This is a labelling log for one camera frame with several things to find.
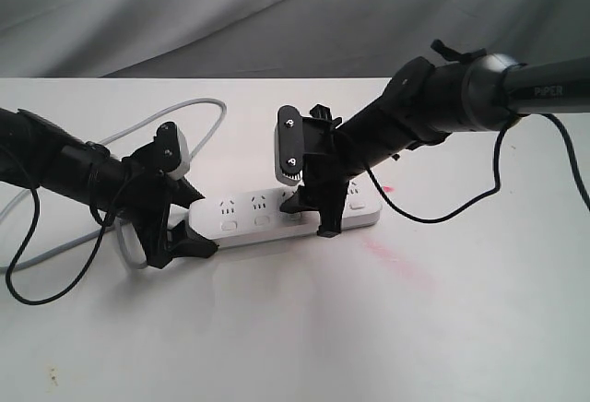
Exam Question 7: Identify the black left camera cable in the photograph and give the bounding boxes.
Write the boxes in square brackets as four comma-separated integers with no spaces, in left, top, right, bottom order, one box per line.
[3,161,139,304]

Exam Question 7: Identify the grey backdrop cloth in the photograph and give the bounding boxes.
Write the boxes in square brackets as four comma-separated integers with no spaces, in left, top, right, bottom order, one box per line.
[1,0,589,77]

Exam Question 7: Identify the black right camera cable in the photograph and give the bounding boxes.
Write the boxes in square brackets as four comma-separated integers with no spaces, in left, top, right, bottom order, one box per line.
[363,111,590,224]

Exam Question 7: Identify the white five-outlet power strip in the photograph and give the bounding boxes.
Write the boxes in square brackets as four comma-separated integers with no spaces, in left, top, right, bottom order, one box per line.
[187,182,382,249]

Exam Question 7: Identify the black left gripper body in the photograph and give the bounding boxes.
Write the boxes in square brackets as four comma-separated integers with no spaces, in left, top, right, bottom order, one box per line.
[103,142,172,268]

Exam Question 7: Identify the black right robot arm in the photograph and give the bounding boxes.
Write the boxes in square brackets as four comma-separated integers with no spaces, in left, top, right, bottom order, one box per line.
[275,41,589,237]

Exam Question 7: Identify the black camera cable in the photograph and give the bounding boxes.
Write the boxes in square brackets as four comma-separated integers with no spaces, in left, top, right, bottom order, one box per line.
[3,161,139,304]
[363,111,590,224]

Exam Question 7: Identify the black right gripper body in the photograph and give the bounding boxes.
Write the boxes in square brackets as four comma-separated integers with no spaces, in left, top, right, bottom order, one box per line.
[299,104,362,204]

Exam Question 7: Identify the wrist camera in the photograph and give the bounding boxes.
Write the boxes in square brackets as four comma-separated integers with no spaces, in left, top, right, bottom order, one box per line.
[274,105,304,186]
[153,122,190,181]

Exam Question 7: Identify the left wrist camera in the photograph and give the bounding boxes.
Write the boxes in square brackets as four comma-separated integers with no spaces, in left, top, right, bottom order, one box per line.
[153,122,190,181]

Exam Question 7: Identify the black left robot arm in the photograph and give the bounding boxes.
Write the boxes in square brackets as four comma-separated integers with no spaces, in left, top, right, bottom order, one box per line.
[1,110,218,268]

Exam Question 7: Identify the grey power cable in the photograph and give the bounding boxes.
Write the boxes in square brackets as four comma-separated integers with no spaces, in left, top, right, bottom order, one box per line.
[0,98,228,277]

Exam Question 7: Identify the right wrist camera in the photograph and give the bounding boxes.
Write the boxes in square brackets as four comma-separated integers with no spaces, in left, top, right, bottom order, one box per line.
[274,105,304,186]

